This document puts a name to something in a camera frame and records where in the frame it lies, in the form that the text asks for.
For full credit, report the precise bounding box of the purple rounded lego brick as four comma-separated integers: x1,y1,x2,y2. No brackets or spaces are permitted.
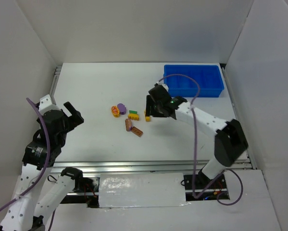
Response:
117,103,126,115

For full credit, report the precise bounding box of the brown purple butterfly lego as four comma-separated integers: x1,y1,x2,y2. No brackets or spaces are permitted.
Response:
125,118,132,131

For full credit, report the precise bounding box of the yellow butterfly lego brick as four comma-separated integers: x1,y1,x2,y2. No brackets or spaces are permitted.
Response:
111,106,120,117

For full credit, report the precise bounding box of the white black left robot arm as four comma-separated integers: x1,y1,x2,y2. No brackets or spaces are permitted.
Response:
0,95,84,231

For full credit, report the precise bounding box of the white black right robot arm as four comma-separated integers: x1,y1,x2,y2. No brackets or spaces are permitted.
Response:
146,84,249,185

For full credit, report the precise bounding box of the yellow long lego brick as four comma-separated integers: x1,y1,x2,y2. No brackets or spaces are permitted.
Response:
128,113,139,121

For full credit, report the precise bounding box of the brown flat lego plate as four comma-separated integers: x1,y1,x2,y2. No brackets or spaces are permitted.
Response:
131,127,143,137

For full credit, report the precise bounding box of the blue plastic sorting bin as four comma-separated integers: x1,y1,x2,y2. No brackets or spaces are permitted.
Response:
163,64,225,98

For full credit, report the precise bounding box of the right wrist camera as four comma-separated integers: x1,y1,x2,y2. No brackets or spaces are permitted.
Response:
154,82,169,91

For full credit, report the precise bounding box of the aluminium table edge rail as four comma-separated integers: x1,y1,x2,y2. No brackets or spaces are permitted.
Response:
46,160,252,173

